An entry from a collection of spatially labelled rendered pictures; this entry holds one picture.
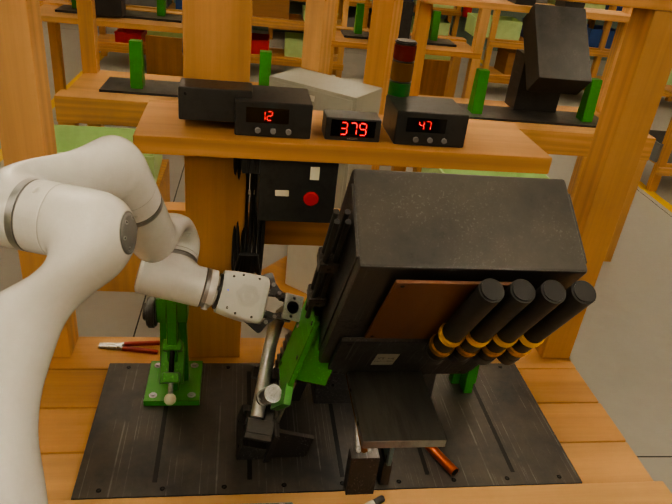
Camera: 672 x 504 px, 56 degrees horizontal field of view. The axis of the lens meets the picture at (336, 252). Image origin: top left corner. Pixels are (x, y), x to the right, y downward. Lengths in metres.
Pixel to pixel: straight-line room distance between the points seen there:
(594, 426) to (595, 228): 0.51
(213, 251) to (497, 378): 0.84
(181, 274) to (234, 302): 0.12
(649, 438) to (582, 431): 1.56
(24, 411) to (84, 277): 0.18
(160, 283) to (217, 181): 0.32
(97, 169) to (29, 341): 0.27
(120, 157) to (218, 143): 0.38
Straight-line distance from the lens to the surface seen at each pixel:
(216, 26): 1.39
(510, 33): 8.64
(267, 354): 1.46
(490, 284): 0.94
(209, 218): 1.53
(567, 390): 1.89
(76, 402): 1.67
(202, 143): 1.33
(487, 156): 1.43
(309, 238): 1.67
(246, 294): 1.32
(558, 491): 1.57
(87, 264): 0.85
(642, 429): 3.36
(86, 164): 0.97
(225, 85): 1.38
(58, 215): 0.87
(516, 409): 1.73
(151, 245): 1.15
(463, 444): 1.59
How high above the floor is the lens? 1.99
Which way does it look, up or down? 29 degrees down
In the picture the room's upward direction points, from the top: 7 degrees clockwise
